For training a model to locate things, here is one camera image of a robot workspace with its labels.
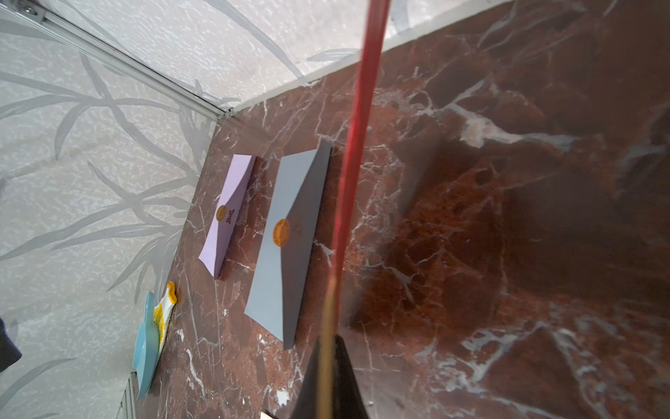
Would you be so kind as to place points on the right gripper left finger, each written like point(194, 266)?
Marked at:
point(306, 405)

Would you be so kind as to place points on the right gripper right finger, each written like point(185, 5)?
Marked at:
point(347, 400)

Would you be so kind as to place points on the grey envelope with gold seal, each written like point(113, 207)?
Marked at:
point(278, 283)

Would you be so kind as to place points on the lilac envelope with gold seal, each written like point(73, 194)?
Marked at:
point(227, 211)

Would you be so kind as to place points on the red envelope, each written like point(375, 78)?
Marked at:
point(376, 23)

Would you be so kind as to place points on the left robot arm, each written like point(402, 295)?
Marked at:
point(9, 353)

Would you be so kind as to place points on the horizontal aluminium frame bar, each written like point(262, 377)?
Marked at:
point(57, 27)

